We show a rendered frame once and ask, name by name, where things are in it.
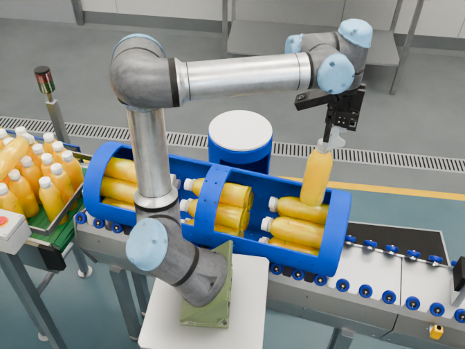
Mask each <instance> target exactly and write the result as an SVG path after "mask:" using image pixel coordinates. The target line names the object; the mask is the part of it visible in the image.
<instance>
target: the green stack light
mask: <svg viewBox="0 0 465 349"><path fill-rule="evenodd" d="M38 86H39V90H40V92H42V93H51V92H53V91H54V90H55V85H54V82H53V79H52V80H51V81H50V82H47V83H44V84H42V83H38Z"/></svg>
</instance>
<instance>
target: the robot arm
mask: <svg viewBox="0 0 465 349"><path fill-rule="evenodd" d="M371 41H372V27H371V26H370V24H369V23H367V22H366V21H363V20H360V19H348V20H347V21H343V22H342V23H341V24H340V28H339V29H338V31H337V32H332V33H312V34H303V33H302V34H301V35H292V36H289V37H288V38H287V40H286V44H285V54H279V55H263V56H255V57H238V58H230V59H222V60H206V61H197V62H181V61H179V60H178V59H177V58H166V56H165V51H164V50H163V48H162V47H161V45H160V44H159V43H158V42H157V41H156V40H155V39H154V38H152V37H150V36H148V35H144V34H132V35H128V36H126V37H124V38H123V39H121V40H120V41H119V42H118V44H117V45H116V47H115V49H114V50H113V54H112V63H111V68H110V72H109V81H110V85H111V88H112V89H113V92H114V93H115V94H116V95H117V97H118V102H119V103H120V104H121V105H123V106H125V107H126V111H127V120H128V125H129V133H130V138H131V147H132V152H133V157H134V165H135V171H136V179H137V184H138V190H137V191H136V192H135V193H134V205H135V210H136V221H137V225H135V227H134V228H133V229H132V231H131V233H130V234H129V239H128V240H127V244H126V254H127V257H128V259H129V261H130V262H131V263H133V264H134V265H136V266H137V267H138V268H139V269H141V270H143V271H146V272H147V273H149V274H151V275H153V276H155V277H157V278H158V279H160V280H162V281H163V282H165V283H167V284H169V285H171V286H173V287H174V288H175V290H176V291H177V292H178V293H179V294H180V295H182V297H183V299H184V300H185V302H187V303H188V304H190V305H192V306H193V307H203V306H205V305H207V304H208V303H210V302H211V301H212V300H213V299H214V298H215V297H216V296H217V295H218V293H219V292H220V291H221V288H222V287H223V285H224V283H225V281H226V277H227V274H228V262H227V260H226V258H225V257H224V256H223V255H221V254H220V253H219V252H217V251H213V250H209V249H204V248H200V247H197V246H195V245H194V244H192V243H191V242H189V241H187V240H186V239H185V238H183V236H182V229H181V216H180V204H179V196H178V191H177V189H176V188H175V187H174V186H173V185H172V184H171V177H170V165H169V157H168V151H167V137H166V131H165V117H164V111H163V108H172V107H181V106H182V105H183V104H184V103H185V102H186V101H189V100H203V99H210V98H224V97H232V96H246V95H253V94H261V93H275V92H283V91H297V90H304V89H316V90H313V91H308V92H306V93H301V94H298V95H297V96H296V98H295V102H294V105H295V107H296V109H297V110H298V111H300V110H303V109H308V108H311V107H316V106H319V105H323V104H327V107H328V108H327V115H326V119H325V123H326V126H325V133H324V137H323V141H322V149H323V151H324V153H327V148H328V147H343V146H344V145H345V140H344V139H342V138H341V137H339V133H345V132H347V131H348V130H350V131H354V132H355V131H356V126H357V123H358V118H359V115H360V110H361V105H362V102H363V97H364V94H365V87H366V84H363V83H361V81H362V78H363V73H364V69H365V63H366V60H367V55H368V52H369V48H370V46H371ZM319 88H320V89H319ZM355 122H356V125H355ZM351 125H353V126H354V125H355V127H351ZM330 135H331V136H330Z"/></svg>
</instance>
